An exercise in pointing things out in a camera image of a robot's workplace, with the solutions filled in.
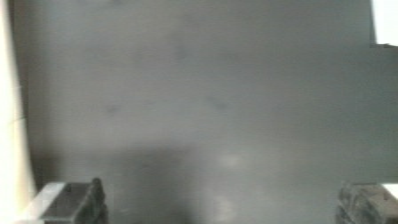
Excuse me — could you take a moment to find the white drawer cabinet frame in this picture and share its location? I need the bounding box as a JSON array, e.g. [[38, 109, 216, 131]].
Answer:
[[371, 0, 398, 46]]

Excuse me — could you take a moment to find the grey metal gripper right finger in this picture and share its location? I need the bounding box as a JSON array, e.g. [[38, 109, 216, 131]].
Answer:
[[335, 183, 398, 224]]

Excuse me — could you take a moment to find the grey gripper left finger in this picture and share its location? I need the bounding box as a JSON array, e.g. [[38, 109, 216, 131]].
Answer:
[[22, 178, 108, 224]]

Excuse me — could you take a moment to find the white u-shaped boundary rail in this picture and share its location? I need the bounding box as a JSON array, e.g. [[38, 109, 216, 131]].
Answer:
[[0, 0, 35, 224]]

